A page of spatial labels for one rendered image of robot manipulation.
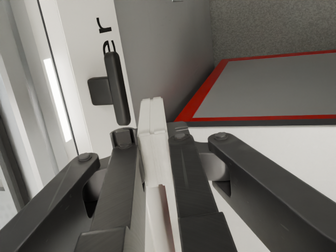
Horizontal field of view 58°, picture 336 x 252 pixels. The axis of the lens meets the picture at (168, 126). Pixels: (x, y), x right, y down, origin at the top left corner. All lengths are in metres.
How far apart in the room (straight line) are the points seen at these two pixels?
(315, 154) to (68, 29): 0.35
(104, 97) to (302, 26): 0.95
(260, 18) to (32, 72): 0.98
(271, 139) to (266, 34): 0.76
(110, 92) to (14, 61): 0.09
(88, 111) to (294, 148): 0.28
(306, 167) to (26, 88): 0.37
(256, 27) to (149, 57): 0.71
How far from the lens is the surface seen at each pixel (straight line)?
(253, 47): 1.18
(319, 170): 0.47
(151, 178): 0.16
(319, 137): 0.45
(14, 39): 0.28
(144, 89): 0.49
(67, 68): 0.30
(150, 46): 0.53
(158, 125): 0.16
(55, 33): 0.30
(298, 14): 1.17
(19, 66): 0.27
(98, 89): 0.31
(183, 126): 0.17
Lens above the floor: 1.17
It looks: 62 degrees down
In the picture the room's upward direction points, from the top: 141 degrees counter-clockwise
